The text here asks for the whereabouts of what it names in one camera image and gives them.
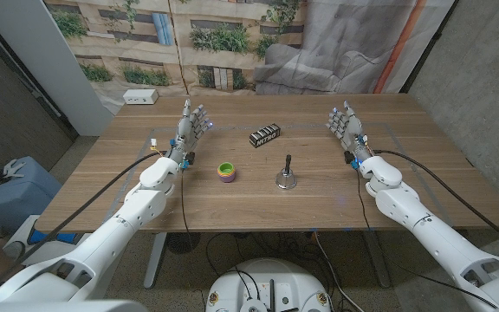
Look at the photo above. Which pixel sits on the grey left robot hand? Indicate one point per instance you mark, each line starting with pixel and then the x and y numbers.
pixel 187 130

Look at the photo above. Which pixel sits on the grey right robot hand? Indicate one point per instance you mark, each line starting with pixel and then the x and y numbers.
pixel 350 128

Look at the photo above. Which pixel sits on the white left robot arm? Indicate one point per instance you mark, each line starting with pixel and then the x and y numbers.
pixel 115 234

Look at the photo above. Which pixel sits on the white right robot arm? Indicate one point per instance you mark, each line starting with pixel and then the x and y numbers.
pixel 427 234

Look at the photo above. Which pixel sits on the stacked colourful toy cups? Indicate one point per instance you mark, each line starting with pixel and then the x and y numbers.
pixel 226 172

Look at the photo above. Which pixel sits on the black Nitro golf ball box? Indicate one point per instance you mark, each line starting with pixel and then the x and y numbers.
pixel 265 135

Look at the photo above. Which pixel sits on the white power strip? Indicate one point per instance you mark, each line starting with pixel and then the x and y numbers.
pixel 140 96

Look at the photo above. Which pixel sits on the printed fabric backdrop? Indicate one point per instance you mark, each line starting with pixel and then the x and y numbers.
pixel 232 65

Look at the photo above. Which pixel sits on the black round floor base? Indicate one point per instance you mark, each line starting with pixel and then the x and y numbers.
pixel 183 242

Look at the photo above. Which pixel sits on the white table leg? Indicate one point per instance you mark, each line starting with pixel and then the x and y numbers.
pixel 377 260
pixel 154 264

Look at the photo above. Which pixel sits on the white pillar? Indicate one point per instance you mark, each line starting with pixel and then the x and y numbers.
pixel 54 65

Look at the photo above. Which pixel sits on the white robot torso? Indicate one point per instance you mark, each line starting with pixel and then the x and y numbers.
pixel 271 281

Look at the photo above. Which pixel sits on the white blue machine base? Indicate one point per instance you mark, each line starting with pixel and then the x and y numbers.
pixel 50 249

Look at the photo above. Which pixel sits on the white black handheld tool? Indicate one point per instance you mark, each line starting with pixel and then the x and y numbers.
pixel 7 170

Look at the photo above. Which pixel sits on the blue plastic case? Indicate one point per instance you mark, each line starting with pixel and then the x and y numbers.
pixel 11 203

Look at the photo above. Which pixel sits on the grey shoe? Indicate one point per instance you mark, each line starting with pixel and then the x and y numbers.
pixel 15 250

